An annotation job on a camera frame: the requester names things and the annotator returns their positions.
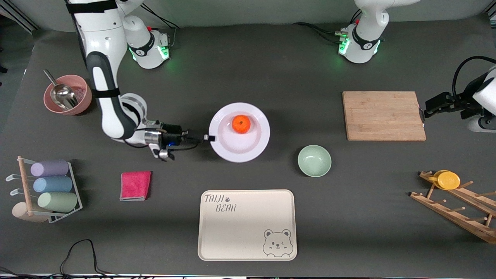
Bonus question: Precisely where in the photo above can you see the black left arm base cables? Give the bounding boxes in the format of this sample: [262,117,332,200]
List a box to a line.
[293,10,363,45]

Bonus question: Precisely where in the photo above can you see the yellow cup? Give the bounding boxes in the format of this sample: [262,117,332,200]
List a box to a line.
[428,170,461,190]

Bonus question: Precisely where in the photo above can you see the metal scoop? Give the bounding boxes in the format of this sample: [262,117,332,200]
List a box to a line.
[43,69,79,110]

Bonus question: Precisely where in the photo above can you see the green cup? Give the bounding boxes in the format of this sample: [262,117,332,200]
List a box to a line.
[37,192,78,213]

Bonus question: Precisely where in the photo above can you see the pink bowl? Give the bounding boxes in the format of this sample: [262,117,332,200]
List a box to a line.
[43,74,93,116]

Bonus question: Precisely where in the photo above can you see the white round plate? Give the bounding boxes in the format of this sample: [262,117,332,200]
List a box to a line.
[209,102,270,163]

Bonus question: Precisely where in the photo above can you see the black arm base cables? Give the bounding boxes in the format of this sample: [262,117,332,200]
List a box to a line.
[141,4,181,49]
[293,10,363,45]

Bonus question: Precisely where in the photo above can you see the white wire cup rack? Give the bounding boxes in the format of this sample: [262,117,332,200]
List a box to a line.
[5,156,83,224]

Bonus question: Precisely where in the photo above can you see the orange fruit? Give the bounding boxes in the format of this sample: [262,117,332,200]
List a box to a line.
[232,115,251,134]

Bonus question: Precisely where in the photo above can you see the pink folded cloth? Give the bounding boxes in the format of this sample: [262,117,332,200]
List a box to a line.
[119,171,152,202]

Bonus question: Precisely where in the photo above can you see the blue cup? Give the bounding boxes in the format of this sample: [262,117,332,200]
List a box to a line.
[33,176,73,194]

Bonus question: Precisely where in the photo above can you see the wooden cutting board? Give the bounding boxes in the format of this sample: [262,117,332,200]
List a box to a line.
[342,91,427,141]

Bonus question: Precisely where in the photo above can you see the wooden peg drying rack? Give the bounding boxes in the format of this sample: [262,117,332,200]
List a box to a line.
[410,170,496,244]

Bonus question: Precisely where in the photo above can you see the black right arm base cables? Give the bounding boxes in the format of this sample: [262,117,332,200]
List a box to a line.
[141,4,181,49]

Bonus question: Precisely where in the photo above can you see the cream tray with bear print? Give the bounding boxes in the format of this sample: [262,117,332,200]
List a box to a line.
[198,189,298,261]

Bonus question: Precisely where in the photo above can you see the beige cup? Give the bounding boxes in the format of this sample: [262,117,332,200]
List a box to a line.
[12,201,49,223]

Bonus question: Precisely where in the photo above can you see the green ceramic bowl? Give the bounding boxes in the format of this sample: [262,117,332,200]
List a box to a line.
[298,145,332,178]

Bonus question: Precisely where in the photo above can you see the black cable on table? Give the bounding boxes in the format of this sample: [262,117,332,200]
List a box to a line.
[0,239,128,279]

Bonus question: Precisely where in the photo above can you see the purple cup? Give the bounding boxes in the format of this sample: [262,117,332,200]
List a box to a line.
[30,160,69,177]

